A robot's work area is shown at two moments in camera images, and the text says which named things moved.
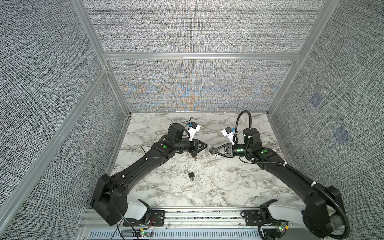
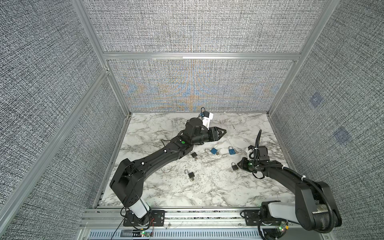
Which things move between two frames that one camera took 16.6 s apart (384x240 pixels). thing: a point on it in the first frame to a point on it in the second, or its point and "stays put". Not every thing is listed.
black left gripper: [195, 146] to [213, 134]
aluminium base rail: [181, 218] stays put
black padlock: [191, 176] stays put
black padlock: [211, 149] to [234, 166]
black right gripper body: [229, 150] to [248, 165]
